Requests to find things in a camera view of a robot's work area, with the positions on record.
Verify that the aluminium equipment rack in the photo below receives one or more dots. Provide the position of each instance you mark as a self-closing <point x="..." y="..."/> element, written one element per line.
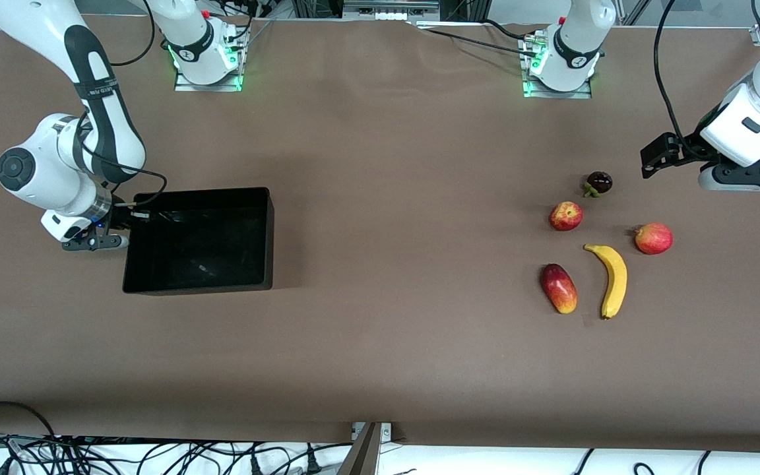
<point x="390" y="8"/>

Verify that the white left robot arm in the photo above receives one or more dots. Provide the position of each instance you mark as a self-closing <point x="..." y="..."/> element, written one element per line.
<point x="578" y="39"/>

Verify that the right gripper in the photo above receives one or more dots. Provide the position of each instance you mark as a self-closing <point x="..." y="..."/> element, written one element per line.
<point x="118" y="218"/>

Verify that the red apple right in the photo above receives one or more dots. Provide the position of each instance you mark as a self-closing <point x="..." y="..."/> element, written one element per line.
<point x="654" y="239"/>

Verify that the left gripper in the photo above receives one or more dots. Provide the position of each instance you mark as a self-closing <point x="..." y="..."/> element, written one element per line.
<point x="691" y="150"/>

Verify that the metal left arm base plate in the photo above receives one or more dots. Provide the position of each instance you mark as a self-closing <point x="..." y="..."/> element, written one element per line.
<point x="538" y="92"/>

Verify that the silver metal bracket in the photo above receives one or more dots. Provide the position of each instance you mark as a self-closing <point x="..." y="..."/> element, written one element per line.
<point x="386" y="432"/>

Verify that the black plastic box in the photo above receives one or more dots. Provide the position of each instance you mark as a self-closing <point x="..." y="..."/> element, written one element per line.
<point x="202" y="251"/>

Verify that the red orange mango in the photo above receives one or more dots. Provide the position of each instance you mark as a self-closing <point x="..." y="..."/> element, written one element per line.
<point x="558" y="288"/>

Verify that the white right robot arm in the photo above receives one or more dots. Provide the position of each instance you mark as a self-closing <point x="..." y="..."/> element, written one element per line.
<point x="43" y="165"/>

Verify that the dark purple mangosteen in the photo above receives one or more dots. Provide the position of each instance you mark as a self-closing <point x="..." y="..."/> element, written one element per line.
<point x="599" y="182"/>

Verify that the dark metal pole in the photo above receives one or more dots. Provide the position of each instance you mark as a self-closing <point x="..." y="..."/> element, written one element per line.
<point x="361" y="458"/>

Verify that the red yellow apple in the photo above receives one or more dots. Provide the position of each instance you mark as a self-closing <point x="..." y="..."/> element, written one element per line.
<point x="565" y="216"/>

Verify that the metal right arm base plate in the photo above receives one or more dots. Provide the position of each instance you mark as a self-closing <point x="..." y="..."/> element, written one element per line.
<point x="185" y="87"/>

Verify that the yellow banana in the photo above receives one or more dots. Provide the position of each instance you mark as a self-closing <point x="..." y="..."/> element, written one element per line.
<point x="616" y="277"/>

